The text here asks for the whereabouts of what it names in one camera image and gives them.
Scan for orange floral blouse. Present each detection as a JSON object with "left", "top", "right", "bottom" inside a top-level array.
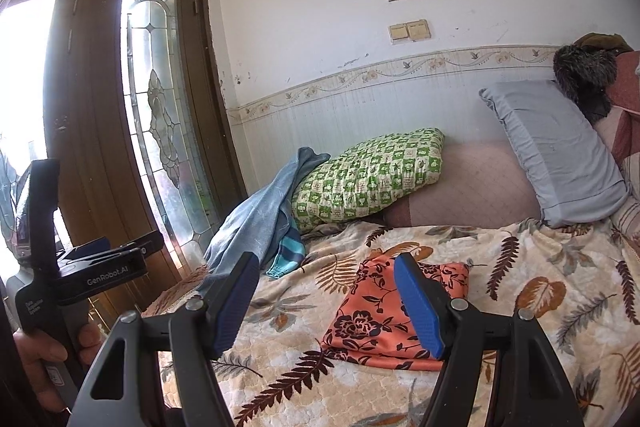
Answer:
[{"left": 321, "top": 255, "right": 442, "bottom": 372}]

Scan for left hand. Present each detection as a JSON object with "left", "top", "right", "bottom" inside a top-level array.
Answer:
[{"left": 13, "top": 324, "right": 104, "bottom": 413}]

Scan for leaf print blanket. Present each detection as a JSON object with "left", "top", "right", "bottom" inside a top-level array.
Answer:
[{"left": 213, "top": 219, "right": 639, "bottom": 426}]

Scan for blue denim cloth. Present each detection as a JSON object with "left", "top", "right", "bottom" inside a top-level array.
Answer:
[{"left": 198, "top": 146, "right": 330, "bottom": 295}]

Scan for wooden glass door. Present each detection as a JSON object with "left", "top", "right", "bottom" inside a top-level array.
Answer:
[{"left": 1, "top": 0, "right": 246, "bottom": 313}]

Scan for teal striped cloth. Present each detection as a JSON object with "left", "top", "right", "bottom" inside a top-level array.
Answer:
[{"left": 266, "top": 225, "right": 306, "bottom": 280}]

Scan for striped beige sofa cover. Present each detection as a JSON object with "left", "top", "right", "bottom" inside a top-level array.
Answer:
[{"left": 611, "top": 195, "right": 640, "bottom": 253}]

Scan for grey blue pillow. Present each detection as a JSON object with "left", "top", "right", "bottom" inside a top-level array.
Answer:
[{"left": 478, "top": 80, "right": 629, "bottom": 228}]

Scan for green checkered pillow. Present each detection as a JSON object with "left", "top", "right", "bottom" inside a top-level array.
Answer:
[{"left": 292, "top": 128, "right": 445, "bottom": 233}]

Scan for beige wall switch plate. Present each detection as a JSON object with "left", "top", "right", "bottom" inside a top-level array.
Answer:
[{"left": 388, "top": 20, "right": 432, "bottom": 43}]

